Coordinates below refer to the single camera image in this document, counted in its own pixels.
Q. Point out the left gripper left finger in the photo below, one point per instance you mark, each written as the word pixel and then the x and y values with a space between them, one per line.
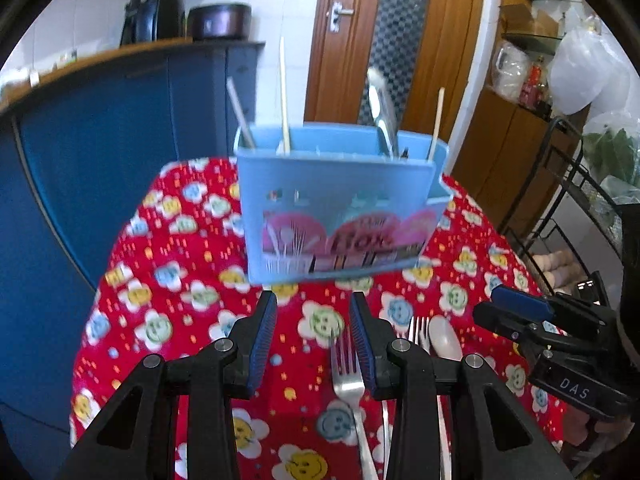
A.
pixel 134 434

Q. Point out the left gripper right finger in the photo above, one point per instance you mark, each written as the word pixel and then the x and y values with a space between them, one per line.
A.
pixel 493 437

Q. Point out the white handled spoon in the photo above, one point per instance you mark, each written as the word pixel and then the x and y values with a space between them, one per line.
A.
pixel 444 342

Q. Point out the steel fork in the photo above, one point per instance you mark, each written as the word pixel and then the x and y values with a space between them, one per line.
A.
pixel 349 387
pixel 417 332

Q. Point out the light blue utensil holder box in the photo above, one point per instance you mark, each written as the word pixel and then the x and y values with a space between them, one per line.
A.
pixel 337 206

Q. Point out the white handled table knife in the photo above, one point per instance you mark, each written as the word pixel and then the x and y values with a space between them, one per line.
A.
pixel 383 110

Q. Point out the blue lower kitchen cabinets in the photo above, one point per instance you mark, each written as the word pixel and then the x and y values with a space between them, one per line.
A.
pixel 77 155

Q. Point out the pile of white eggs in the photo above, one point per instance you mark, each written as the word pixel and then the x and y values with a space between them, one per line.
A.
pixel 558 271

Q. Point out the red smiley floral tablecloth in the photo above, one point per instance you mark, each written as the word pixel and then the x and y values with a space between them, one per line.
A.
pixel 176 281

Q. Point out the wooden side cabinet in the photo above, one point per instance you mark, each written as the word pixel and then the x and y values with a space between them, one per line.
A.
pixel 496 163

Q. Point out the bag of green vegetables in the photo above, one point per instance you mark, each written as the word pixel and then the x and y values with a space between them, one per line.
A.
pixel 611 148

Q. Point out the wooden door with glass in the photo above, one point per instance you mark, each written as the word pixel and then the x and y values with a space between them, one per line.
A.
pixel 418 46

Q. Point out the black air fryer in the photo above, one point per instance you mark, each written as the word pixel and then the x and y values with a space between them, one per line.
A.
pixel 152 20

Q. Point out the black wire rack cart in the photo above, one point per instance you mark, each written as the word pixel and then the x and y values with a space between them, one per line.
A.
pixel 581 216

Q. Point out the metal door handle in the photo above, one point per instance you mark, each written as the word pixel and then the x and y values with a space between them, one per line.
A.
pixel 335 14

